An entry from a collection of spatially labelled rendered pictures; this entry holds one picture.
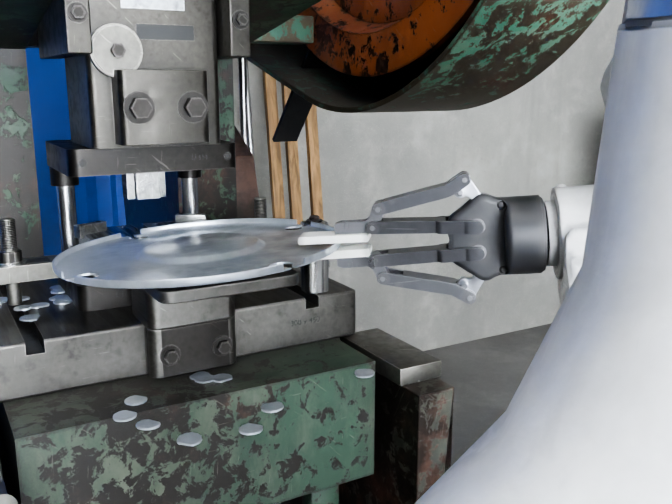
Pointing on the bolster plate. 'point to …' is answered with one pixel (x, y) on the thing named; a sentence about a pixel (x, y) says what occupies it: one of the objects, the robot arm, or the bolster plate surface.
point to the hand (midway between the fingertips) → (335, 244)
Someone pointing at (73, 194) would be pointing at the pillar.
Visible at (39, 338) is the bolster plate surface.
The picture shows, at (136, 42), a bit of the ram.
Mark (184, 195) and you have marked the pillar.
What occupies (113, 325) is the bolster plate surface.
